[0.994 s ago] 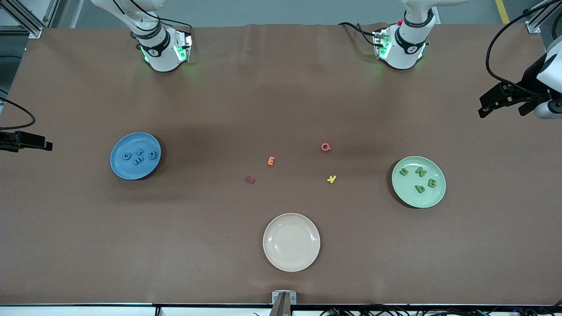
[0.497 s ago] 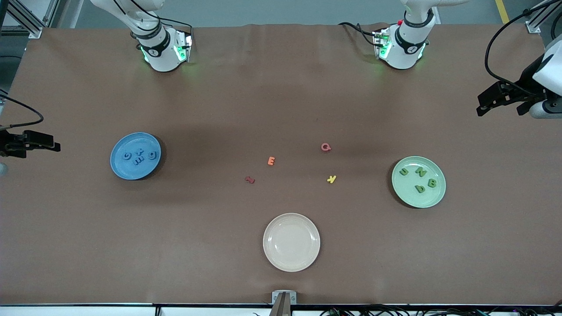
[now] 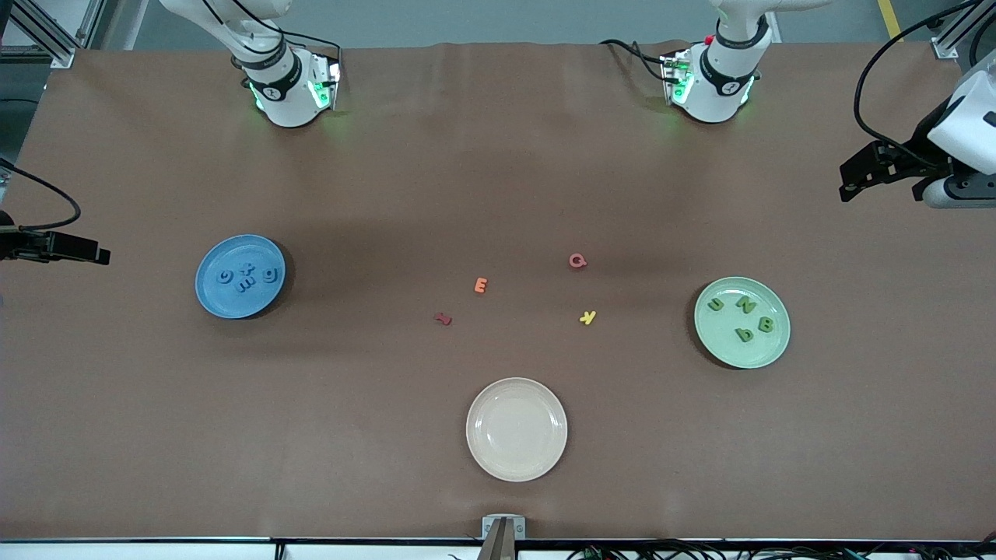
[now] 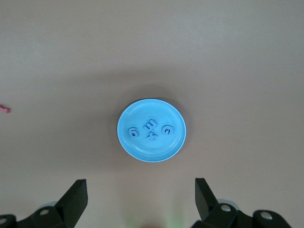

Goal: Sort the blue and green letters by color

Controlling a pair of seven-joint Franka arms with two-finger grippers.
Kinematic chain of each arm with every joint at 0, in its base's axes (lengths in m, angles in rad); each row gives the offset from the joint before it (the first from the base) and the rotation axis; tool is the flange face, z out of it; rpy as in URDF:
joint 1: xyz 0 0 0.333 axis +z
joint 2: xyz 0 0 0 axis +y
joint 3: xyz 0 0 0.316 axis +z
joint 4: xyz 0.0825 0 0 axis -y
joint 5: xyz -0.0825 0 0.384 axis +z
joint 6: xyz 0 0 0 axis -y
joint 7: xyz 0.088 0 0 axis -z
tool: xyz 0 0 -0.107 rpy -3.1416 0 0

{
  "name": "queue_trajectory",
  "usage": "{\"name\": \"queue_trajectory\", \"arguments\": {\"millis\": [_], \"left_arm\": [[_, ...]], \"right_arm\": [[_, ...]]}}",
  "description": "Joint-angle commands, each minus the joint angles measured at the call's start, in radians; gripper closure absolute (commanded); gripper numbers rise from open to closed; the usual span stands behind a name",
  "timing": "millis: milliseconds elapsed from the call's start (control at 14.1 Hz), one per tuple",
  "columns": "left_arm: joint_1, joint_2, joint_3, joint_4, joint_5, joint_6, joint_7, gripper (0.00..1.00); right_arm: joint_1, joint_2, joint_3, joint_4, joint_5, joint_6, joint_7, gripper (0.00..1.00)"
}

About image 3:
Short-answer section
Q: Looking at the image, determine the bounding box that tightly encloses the blue plate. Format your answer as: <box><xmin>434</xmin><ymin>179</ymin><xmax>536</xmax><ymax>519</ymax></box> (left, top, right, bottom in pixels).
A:
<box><xmin>195</xmin><ymin>234</ymin><xmax>287</xmax><ymax>320</ymax></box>

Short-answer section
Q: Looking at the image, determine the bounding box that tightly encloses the green plate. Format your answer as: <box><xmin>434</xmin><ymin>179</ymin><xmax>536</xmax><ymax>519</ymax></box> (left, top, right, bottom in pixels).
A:
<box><xmin>693</xmin><ymin>276</ymin><xmax>791</xmax><ymax>369</ymax></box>

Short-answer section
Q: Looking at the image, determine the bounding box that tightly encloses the brown table cover sheet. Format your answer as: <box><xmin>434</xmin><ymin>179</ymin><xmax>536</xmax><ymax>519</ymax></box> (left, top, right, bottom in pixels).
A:
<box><xmin>0</xmin><ymin>40</ymin><xmax>996</xmax><ymax>543</ymax></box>

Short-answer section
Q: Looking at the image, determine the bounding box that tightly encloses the beige plate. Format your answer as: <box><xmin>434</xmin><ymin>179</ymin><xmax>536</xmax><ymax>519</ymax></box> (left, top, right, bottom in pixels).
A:
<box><xmin>465</xmin><ymin>377</ymin><xmax>569</xmax><ymax>483</ymax></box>

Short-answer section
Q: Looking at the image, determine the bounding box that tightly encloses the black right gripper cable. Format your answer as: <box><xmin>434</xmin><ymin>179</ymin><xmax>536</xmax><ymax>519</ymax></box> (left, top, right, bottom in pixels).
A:
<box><xmin>0</xmin><ymin>159</ymin><xmax>82</xmax><ymax>232</ymax></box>

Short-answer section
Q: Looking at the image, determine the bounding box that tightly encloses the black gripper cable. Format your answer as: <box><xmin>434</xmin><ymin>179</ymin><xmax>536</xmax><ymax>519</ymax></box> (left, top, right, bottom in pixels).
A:
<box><xmin>0</xmin><ymin>159</ymin><xmax>82</xmax><ymax>232</ymax></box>
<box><xmin>854</xmin><ymin>0</ymin><xmax>996</xmax><ymax>168</ymax></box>

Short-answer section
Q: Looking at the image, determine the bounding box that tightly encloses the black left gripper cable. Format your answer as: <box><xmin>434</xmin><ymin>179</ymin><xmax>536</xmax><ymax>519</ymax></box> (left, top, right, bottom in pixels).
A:
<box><xmin>854</xmin><ymin>0</ymin><xmax>996</xmax><ymax>168</ymax></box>

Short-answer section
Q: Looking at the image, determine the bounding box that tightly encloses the aluminium frame profile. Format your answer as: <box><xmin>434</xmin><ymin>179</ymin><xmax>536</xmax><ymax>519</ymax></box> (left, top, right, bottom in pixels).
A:
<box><xmin>0</xmin><ymin>0</ymin><xmax>110</xmax><ymax>71</ymax></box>
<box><xmin>930</xmin><ymin>0</ymin><xmax>996</xmax><ymax>59</ymax></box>

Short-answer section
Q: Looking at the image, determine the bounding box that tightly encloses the black left arm base cable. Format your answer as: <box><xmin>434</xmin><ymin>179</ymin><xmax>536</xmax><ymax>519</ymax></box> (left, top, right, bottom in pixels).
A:
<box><xmin>599</xmin><ymin>39</ymin><xmax>672</xmax><ymax>82</ymax></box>

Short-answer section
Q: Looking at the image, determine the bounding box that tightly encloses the black arm base cable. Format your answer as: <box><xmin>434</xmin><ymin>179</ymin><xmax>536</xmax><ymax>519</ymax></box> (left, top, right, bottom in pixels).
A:
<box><xmin>599</xmin><ymin>39</ymin><xmax>672</xmax><ymax>82</ymax></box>
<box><xmin>276</xmin><ymin>30</ymin><xmax>345</xmax><ymax>110</ymax></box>

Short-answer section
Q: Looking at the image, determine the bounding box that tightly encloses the white table edge rail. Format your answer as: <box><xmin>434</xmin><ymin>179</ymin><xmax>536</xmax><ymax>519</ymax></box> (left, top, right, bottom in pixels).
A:
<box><xmin>0</xmin><ymin>541</ymin><xmax>996</xmax><ymax>560</ymax></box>

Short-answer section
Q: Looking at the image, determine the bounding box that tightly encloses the black right arm base cable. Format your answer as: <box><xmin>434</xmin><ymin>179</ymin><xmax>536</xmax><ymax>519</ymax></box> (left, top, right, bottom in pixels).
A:
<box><xmin>276</xmin><ymin>30</ymin><xmax>345</xmax><ymax>110</ymax></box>

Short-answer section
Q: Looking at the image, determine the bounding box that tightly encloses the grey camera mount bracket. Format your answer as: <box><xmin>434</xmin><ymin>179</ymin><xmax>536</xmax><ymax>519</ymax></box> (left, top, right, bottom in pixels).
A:
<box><xmin>477</xmin><ymin>515</ymin><xmax>527</xmax><ymax>560</ymax></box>

